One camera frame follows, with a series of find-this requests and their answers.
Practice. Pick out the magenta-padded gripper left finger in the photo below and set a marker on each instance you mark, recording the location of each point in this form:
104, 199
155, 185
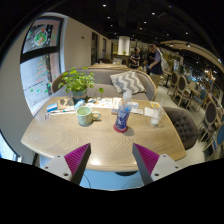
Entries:
77, 160

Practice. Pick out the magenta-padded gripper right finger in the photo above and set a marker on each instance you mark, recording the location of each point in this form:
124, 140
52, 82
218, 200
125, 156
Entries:
146, 160

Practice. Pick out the clear blue-labelled drink bottle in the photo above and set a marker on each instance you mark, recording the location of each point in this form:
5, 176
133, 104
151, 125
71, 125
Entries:
123, 115

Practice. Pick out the clear plastic cup with straw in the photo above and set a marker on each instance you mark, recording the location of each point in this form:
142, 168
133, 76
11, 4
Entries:
156, 117

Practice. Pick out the pale green mug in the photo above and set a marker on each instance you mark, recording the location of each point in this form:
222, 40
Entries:
85, 115

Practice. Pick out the dark grey tufted armchair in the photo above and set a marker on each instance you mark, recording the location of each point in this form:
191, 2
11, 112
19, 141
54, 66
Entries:
183, 126

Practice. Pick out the white pen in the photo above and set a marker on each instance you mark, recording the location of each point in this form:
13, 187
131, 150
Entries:
63, 111

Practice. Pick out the blue and white booklet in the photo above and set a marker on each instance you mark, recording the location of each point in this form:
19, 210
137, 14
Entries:
136, 108

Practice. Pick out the silver blister pack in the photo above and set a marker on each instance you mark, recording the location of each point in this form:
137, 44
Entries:
47, 116

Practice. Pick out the small yellow card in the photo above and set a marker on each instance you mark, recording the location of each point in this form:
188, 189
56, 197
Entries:
155, 104

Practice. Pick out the small teal box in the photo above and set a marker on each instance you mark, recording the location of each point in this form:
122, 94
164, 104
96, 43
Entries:
79, 104

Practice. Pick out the brown paper card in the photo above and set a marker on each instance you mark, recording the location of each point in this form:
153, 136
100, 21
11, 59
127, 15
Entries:
66, 102

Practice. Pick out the blue and white card pack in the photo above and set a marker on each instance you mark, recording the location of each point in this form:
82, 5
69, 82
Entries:
52, 107

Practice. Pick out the printed white brochure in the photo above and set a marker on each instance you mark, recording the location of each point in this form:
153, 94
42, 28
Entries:
100, 102

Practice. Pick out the green potted plant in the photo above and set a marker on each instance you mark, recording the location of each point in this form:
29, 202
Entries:
78, 81

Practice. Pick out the grey chevron pillow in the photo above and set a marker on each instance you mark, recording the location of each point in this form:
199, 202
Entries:
128, 82

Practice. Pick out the group of round-backed chairs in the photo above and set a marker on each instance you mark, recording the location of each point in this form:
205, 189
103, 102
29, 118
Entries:
203, 100

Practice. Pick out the grey curved sofa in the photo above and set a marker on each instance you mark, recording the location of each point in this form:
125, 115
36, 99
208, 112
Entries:
103, 76

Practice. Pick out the black-framed decorated window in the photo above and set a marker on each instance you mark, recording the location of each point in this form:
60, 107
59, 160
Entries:
40, 66

